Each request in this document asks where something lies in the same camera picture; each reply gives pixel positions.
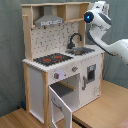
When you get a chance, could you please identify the black toy stovetop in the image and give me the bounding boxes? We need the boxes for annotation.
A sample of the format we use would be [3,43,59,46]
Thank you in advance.
[34,53,71,67]

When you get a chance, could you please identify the grey toy sink basin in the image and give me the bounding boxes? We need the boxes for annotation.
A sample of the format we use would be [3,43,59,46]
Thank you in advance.
[65,47,95,55]

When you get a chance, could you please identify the white wooden toy kitchen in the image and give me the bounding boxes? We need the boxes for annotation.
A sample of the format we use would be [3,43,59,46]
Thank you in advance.
[22,2,104,128]

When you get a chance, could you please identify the red stove knob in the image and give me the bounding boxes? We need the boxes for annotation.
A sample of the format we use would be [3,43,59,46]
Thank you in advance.
[72,66,78,72]
[54,73,60,79]

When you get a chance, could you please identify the black toy faucet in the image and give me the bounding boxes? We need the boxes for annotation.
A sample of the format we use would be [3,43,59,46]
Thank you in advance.
[67,33,82,49]

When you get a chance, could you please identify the white fridge door with dispenser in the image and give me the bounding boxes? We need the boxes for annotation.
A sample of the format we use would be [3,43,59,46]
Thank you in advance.
[79,55,102,106]

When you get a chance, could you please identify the right red stove knob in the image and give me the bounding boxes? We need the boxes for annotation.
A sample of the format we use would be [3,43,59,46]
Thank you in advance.
[72,66,78,72]

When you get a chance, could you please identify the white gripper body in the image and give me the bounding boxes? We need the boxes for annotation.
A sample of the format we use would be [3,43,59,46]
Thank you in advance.
[89,1,109,14]

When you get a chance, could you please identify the white open oven door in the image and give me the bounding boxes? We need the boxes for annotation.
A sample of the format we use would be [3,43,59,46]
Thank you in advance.
[49,82,78,128]

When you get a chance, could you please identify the left red stove knob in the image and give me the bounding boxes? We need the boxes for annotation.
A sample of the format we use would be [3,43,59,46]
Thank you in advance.
[54,73,60,79]

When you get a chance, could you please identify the grey range hood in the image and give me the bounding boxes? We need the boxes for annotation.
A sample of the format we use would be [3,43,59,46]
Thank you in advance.
[35,5,64,27]

